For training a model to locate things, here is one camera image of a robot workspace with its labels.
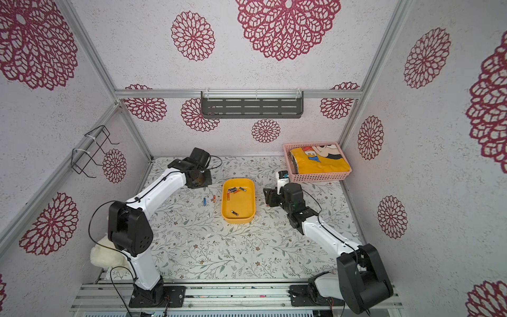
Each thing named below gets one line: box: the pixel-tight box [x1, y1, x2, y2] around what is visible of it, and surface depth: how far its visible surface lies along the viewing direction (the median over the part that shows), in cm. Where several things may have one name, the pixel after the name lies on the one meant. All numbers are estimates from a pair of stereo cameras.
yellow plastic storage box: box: [221, 177, 257, 224], surface depth 103 cm
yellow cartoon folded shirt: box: [289, 143, 351, 175], surface depth 111 cm
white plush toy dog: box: [89, 233, 131, 269], surface depth 74 cm
